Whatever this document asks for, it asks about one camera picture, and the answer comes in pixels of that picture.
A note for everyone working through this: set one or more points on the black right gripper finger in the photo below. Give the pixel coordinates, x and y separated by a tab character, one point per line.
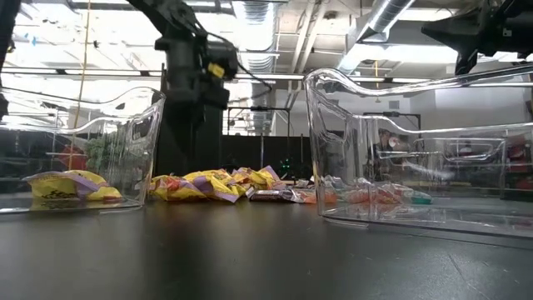
467	56
458	33

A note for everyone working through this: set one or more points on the clear plastic bin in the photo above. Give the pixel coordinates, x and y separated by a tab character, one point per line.
154	125
499	150
316	125

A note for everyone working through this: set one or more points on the yellow Sour Patch candy bag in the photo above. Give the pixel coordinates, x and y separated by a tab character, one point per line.
250	177
272	177
58	187
175	189
216	187

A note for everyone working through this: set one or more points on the red gummy candy packet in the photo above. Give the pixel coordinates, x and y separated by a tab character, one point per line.
391	196

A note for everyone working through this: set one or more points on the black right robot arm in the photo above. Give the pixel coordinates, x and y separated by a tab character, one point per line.
512	4

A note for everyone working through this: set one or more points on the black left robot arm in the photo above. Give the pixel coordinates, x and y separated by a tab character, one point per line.
175	16

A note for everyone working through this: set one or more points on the blue gummy candy packet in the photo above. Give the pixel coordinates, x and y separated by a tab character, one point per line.
421	198

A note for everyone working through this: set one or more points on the black partition panel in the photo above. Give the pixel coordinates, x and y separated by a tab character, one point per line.
183	141

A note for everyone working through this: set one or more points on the green artificial succulent plant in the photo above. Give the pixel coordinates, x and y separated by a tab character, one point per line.
104	152

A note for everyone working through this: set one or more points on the person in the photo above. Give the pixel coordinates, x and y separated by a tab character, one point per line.
385	158

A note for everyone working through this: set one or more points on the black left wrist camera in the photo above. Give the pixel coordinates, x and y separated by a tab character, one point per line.
220	87

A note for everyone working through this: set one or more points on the silver ventilation duct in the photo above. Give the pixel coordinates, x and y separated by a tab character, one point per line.
258	62
375	25

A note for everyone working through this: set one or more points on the black metal frame rack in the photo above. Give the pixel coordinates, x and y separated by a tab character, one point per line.
258	109

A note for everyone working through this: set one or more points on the black background wall panel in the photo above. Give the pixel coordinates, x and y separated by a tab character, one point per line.
250	154

